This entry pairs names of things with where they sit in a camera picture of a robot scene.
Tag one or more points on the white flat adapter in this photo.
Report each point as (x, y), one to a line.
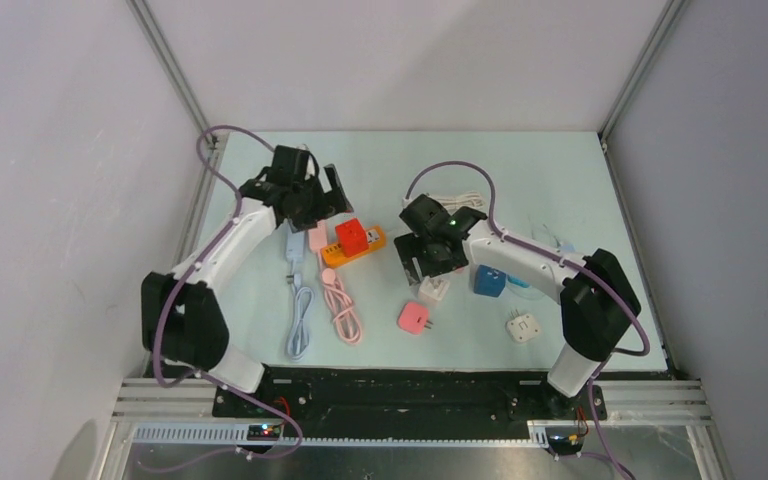
(522, 327)

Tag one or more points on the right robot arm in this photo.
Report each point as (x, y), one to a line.
(597, 303)

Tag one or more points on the white cube socket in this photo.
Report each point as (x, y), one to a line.
(432, 290)

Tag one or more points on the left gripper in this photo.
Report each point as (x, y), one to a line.
(330, 203)

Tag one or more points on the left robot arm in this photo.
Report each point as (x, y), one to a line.
(181, 316)

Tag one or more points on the aluminium frame rail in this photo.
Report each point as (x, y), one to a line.
(181, 414)

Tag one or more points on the pink flat adapter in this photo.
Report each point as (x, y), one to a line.
(414, 318)

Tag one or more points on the dark blue cube socket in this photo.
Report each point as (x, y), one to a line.
(488, 281)

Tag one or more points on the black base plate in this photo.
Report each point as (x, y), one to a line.
(408, 405)

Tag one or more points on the light blue flat adapter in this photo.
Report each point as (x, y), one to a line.
(518, 283)

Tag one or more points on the red cube socket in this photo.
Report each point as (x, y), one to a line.
(352, 238)

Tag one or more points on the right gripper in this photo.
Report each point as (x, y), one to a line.
(409, 247)

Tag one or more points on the orange power strip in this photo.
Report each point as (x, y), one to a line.
(335, 255)

